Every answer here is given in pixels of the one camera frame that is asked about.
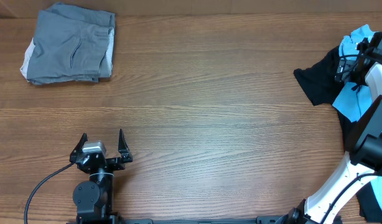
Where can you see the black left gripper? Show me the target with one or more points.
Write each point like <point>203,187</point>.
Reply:
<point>117,162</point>

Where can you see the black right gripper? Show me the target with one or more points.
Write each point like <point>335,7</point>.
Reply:
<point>343,71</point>

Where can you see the light blue printed t-shirt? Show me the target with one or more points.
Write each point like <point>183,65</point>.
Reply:
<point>352,104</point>

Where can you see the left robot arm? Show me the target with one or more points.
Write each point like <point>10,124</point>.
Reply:
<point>94,197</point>

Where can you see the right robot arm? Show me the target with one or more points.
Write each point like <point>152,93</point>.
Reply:
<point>362,159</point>

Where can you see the black garment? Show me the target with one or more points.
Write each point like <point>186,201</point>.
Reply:
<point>319,85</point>

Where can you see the folded grey shorts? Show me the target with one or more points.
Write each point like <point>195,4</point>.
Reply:
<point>70,43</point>

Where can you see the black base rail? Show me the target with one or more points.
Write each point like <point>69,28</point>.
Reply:
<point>257,220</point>

